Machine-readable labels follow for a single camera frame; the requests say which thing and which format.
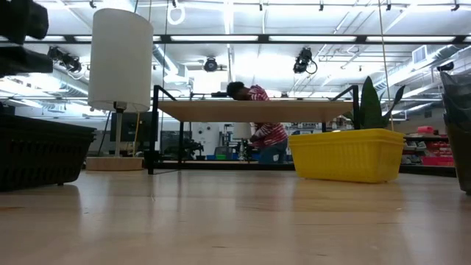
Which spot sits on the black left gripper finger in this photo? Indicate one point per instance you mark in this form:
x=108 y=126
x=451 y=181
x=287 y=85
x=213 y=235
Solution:
x=22 y=62

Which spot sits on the black slotted plastic basket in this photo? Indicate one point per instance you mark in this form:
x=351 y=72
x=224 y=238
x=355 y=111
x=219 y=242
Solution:
x=40 y=162
x=40 y=123

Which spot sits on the yellow ribbed plastic basket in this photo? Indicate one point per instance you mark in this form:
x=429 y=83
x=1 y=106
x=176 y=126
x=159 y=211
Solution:
x=346 y=156

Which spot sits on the black background robot arm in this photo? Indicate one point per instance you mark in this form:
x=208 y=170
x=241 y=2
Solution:
x=193 y=147

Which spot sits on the shelf with red bins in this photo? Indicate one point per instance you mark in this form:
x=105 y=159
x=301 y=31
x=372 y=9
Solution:
x=430 y=151

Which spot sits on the black double ceiling spotlight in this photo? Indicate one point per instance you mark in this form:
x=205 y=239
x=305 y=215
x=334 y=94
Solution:
x=64 y=59

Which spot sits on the white shade table lamp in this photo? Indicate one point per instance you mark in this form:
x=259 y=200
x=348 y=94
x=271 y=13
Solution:
x=121 y=55

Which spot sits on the black monitor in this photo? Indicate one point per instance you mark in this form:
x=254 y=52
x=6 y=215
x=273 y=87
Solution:
x=129 y=127

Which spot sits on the yellow thin pole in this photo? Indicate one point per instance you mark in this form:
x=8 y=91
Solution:
x=137 y=132

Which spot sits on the round black ceiling spotlight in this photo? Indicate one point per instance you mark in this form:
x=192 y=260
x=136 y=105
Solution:
x=210 y=64

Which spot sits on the white background appliance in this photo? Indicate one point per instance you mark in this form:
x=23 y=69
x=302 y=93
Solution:
x=206 y=138

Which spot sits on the black ceiling track beam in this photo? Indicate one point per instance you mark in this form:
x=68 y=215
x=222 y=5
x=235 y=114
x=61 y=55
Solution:
x=221 y=38

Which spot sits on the green storage bin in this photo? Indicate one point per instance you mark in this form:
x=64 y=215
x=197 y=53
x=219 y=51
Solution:
x=221 y=157

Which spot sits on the small background white lamp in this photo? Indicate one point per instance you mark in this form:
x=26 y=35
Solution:
x=242 y=130

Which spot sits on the person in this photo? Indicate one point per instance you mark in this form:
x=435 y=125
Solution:
x=270 y=136

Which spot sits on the green snake plant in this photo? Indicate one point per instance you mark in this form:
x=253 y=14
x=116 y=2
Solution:
x=369 y=106

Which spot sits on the black background table edge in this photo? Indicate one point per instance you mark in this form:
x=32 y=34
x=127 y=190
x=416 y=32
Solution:
x=427 y=171

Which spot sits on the small black ceiling spotlight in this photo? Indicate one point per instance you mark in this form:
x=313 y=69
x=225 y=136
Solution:
x=445 y=66

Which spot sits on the wooden shelf with black frame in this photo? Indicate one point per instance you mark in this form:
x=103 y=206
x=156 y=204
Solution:
x=254 y=111

